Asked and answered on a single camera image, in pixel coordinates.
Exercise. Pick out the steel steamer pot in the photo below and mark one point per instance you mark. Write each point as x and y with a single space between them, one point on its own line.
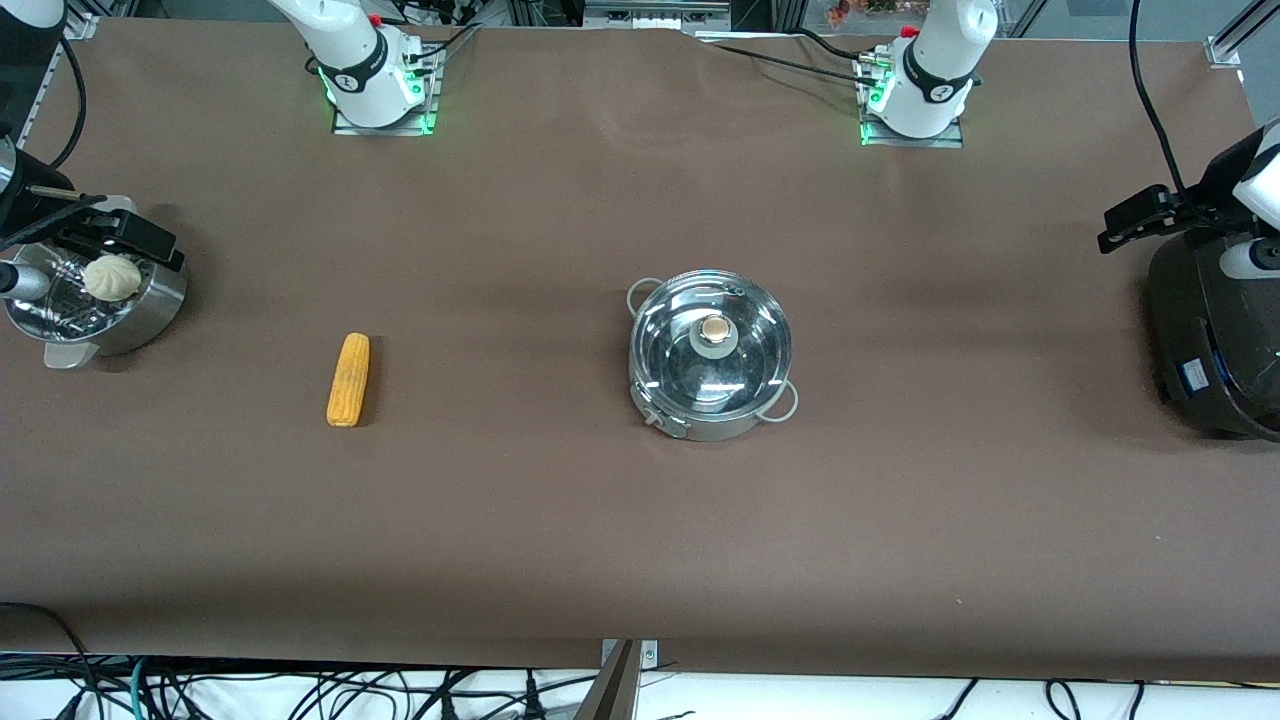
150 310

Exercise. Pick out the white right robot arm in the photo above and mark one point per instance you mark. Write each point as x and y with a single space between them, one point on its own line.
360 70

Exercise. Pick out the white steamed bun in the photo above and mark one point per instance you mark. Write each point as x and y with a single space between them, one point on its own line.
112 280

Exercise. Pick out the yellow corn cob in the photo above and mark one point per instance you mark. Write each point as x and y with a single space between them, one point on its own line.
348 380

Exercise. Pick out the aluminium frame rail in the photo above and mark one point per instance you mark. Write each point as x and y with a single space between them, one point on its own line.
40 90

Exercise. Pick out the metal table bracket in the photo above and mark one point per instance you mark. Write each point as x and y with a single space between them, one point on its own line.
650 655

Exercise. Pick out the glass lid with gold knob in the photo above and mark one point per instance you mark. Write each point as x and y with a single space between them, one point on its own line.
670 350

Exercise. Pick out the grey camera pole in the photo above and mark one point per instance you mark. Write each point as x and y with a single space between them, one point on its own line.
612 695

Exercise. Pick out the grey metal box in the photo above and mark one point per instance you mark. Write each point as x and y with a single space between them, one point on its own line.
655 12

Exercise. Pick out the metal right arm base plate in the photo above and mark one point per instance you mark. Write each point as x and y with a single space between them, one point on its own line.
345 128

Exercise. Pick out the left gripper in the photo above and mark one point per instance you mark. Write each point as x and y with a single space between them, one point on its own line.
1192 211

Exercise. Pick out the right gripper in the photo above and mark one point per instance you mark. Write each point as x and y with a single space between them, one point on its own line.
28 212

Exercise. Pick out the aluminium frame profile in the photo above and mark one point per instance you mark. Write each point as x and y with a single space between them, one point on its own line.
1235 35

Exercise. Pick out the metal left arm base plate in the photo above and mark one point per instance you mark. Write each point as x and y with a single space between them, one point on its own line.
950 141

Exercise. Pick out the brown table cover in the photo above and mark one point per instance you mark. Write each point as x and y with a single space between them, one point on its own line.
600 550

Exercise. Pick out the black round rice cooker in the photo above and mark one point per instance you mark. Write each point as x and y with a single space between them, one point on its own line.
1220 370

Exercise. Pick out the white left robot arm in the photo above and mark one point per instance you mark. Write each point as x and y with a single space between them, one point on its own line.
940 60

